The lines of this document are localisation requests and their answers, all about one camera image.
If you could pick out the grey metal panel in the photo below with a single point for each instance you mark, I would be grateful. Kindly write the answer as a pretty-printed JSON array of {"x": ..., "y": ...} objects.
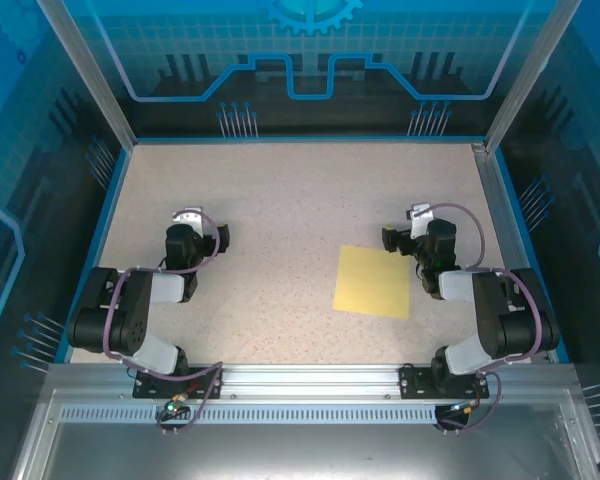
[{"x": 305, "y": 455}]

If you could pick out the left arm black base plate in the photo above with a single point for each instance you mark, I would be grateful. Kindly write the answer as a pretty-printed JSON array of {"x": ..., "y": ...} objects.
[{"x": 145, "y": 387}]

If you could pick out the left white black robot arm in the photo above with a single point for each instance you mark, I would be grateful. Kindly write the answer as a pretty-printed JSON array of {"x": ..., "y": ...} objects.
[{"x": 130, "y": 300}]

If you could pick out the aluminium frame post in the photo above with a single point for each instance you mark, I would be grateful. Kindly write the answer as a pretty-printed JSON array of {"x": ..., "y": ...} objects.
[
  {"x": 530, "y": 75},
  {"x": 87, "y": 75}
]

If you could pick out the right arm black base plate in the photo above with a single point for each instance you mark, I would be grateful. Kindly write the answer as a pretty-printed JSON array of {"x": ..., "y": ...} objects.
[{"x": 412, "y": 385}]

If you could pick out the blue table edge strip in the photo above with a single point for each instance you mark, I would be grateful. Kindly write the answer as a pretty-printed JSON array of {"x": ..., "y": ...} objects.
[
  {"x": 96, "y": 250},
  {"x": 515, "y": 200}
]

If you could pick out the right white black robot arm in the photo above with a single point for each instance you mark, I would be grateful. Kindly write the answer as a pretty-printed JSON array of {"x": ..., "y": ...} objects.
[{"x": 495, "y": 310}]

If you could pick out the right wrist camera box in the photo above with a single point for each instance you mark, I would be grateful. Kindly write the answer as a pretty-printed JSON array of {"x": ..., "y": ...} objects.
[{"x": 420, "y": 212}]

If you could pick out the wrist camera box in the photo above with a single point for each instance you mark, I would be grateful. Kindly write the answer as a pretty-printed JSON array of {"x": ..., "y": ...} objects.
[
  {"x": 186, "y": 218},
  {"x": 420, "y": 212}
]

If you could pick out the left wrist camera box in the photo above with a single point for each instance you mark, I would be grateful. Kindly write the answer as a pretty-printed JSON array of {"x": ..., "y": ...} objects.
[{"x": 186, "y": 218}]

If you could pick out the aluminium mounting rail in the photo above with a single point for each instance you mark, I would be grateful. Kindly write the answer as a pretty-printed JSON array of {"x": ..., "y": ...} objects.
[{"x": 310, "y": 380}]

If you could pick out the yellow paper sheet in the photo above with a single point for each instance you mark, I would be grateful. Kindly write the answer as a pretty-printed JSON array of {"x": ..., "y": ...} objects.
[{"x": 372, "y": 280}]

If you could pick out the aluminium side rail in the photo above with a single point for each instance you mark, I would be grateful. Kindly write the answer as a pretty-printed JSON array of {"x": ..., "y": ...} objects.
[{"x": 497, "y": 200}]

